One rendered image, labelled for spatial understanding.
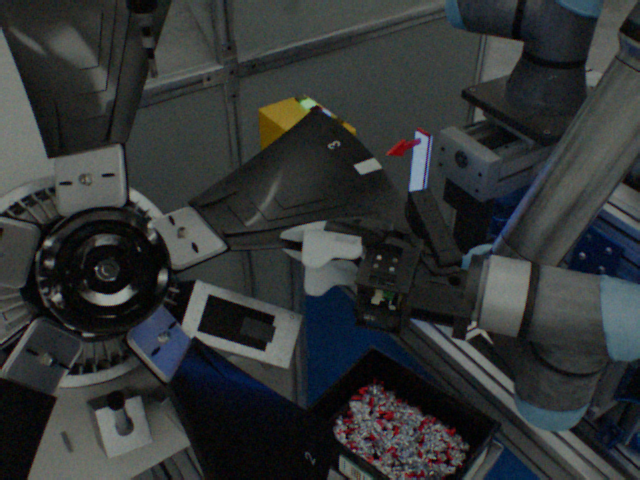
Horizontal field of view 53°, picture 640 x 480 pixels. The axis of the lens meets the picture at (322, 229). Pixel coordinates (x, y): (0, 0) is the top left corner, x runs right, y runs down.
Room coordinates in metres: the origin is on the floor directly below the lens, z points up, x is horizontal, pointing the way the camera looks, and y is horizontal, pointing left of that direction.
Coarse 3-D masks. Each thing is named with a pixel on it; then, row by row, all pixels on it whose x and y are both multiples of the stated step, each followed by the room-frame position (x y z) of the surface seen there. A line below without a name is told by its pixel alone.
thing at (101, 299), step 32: (64, 224) 0.45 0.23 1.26; (96, 224) 0.47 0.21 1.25; (128, 224) 0.47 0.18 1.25; (64, 256) 0.44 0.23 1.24; (96, 256) 0.45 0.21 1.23; (128, 256) 0.45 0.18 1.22; (160, 256) 0.46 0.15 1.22; (32, 288) 0.47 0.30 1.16; (64, 288) 0.42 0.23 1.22; (96, 288) 0.43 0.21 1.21; (128, 288) 0.43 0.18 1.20; (160, 288) 0.44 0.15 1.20; (64, 320) 0.39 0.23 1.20; (96, 320) 0.40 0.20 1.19; (128, 320) 0.41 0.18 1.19
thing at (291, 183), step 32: (320, 128) 0.71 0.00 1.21; (256, 160) 0.66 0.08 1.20; (288, 160) 0.66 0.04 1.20; (320, 160) 0.66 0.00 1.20; (352, 160) 0.67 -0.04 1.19; (224, 192) 0.60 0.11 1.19; (256, 192) 0.60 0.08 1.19; (288, 192) 0.60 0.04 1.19; (320, 192) 0.60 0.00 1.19; (352, 192) 0.61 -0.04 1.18; (384, 192) 0.63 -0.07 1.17; (224, 224) 0.54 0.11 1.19; (256, 224) 0.55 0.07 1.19; (288, 224) 0.55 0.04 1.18
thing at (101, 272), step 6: (102, 264) 0.44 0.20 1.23; (108, 264) 0.44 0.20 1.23; (114, 264) 0.44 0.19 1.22; (96, 270) 0.43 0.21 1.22; (102, 270) 0.43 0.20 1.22; (108, 270) 0.43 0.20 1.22; (114, 270) 0.44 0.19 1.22; (102, 276) 0.43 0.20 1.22; (108, 276) 0.43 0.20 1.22; (114, 276) 0.43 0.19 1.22
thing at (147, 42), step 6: (144, 30) 0.53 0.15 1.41; (144, 36) 0.53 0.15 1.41; (150, 36) 0.53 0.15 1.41; (144, 42) 0.53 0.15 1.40; (150, 42) 0.53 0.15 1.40; (150, 48) 0.53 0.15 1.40; (150, 54) 0.53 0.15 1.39; (150, 60) 0.53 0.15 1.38; (150, 66) 0.53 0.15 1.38; (156, 66) 0.53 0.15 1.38; (150, 72) 0.53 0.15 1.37; (156, 72) 0.53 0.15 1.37
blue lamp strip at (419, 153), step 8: (416, 136) 0.74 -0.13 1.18; (424, 136) 0.73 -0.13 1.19; (424, 144) 0.73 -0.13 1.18; (416, 152) 0.74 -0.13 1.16; (424, 152) 0.72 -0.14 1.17; (416, 160) 0.73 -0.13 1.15; (424, 160) 0.72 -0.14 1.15; (416, 168) 0.73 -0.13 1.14; (416, 176) 0.73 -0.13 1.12; (416, 184) 0.73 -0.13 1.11
